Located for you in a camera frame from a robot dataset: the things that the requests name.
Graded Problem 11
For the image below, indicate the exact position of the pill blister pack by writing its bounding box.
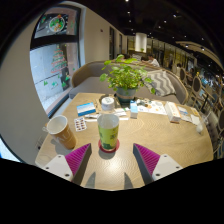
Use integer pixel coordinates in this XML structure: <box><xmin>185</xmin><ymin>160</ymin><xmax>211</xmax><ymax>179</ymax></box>
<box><xmin>73</xmin><ymin>116</ymin><xmax>88</xmax><ymax>132</ymax></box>

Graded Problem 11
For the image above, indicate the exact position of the grey tufted chair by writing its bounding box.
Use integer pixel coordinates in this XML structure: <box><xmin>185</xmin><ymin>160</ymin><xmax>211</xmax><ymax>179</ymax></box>
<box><xmin>204</xmin><ymin>111</ymin><xmax>221</xmax><ymax>148</ymax></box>

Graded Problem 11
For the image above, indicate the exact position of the clear green-labelled drink bottle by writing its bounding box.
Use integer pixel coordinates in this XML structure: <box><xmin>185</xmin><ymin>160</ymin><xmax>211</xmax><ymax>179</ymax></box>
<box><xmin>96</xmin><ymin>96</ymin><xmax>120</xmax><ymax>152</ymax></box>

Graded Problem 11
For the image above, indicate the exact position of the printed white leaflet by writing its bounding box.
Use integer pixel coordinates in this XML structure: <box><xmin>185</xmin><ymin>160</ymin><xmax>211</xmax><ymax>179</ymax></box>
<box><xmin>136</xmin><ymin>99</ymin><xmax>168</xmax><ymax>116</ymax></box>

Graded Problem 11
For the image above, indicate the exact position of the window with festive decals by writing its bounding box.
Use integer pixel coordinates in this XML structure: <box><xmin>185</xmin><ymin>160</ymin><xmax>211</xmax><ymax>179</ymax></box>
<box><xmin>29</xmin><ymin>4</ymin><xmax>82</xmax><ymax>116</ymax></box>

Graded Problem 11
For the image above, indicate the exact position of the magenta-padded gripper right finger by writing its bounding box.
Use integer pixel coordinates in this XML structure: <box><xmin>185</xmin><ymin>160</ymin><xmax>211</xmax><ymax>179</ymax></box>
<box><xmin>133</xmin><ymin>143</ymin><xmax>184</xmax><ymax>185</ymax></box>

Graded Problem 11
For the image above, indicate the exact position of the grey chevron pillow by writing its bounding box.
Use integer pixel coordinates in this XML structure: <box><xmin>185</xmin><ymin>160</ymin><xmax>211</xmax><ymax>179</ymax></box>
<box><xmin>143</xmin><ymin>69</ymin><xmax>177</xmax><ymax>98</ymax></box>

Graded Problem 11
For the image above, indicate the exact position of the flat round red coaster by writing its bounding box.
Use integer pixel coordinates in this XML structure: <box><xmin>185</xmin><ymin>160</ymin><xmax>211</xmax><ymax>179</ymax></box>
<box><xmin>97</xmin><ymin>139</ymin><xmax>121</xmax><ymax>154</ymax></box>

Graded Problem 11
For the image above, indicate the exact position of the blue and white card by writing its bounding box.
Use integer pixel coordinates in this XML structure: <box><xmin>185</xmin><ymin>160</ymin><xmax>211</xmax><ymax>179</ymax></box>
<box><xmin>76</xmin><ymin>101</ymin><xmax>97</xmax><ymax>117</ymax></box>

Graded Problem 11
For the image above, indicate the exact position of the white and blue paper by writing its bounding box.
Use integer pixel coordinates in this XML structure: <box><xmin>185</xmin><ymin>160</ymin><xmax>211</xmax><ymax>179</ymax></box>
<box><xmin>178</xmin><ymin>105</ymin><xmax>201</xmax><ymax>126</ymax></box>

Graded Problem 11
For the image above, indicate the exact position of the group of dining chairs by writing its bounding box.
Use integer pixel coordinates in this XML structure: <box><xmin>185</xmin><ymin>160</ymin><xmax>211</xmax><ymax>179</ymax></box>
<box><xmin>178</xmin><ymin>64</ymin><xmax>224</xmax><ymax>158</ymax></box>

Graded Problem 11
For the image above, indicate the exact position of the person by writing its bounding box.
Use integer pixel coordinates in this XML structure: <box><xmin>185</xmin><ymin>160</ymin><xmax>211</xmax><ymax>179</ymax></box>
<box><xmin>146</xmin><ymin>53</ymin><xmax>161</xmax><ymax>68</ymax></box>

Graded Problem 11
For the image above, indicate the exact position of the brown paper cup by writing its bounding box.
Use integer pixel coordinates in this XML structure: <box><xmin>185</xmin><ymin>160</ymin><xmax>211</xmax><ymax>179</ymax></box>
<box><xmin>45</xmin><ymin>114</ymin><xmax>78</xmax><ymax>150</ymax></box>

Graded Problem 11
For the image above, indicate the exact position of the green potted plant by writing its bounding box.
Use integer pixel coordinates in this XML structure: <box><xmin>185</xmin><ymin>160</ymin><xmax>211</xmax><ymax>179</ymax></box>
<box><xmin>99</xmin><ymin>54</ymin><xmax>157</xmax><ymax>104</ymax></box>

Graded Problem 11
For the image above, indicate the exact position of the clear plastic cup with straw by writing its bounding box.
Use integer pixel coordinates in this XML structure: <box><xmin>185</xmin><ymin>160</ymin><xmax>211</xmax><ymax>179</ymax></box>
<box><xmin>195</xmin><ymin>116</ymin><xmax>209</xmax><ymax>134</ymax></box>

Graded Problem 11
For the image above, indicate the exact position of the small light blue box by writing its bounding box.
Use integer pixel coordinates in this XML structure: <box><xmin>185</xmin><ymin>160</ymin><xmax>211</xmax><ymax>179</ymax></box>
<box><xmin>129</xmin><ymin>101</ymin><xmax>139</xmax><ymax>119</ymax></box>

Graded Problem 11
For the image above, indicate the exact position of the group of ceiling lights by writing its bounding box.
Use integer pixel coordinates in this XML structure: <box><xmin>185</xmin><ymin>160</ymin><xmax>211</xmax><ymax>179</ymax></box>
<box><xmin>124</xmin><ymin>0</ymin><xmax>208</xmax><ymax>51</ymax></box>

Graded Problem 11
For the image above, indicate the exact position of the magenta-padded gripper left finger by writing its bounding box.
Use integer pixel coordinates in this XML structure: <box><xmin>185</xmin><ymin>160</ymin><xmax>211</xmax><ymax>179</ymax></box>
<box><xmin>42</xmin><ymin>143</ymin><xmax>93</xmax><ymax>185</ymax></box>

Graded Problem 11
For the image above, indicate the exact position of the grey curved sofa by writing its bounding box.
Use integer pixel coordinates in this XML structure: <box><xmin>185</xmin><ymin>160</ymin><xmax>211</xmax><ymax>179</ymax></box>
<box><xmin>68</xmin><ymin>60</ymin><xmax>189</xmax><ymax>105</ymax></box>

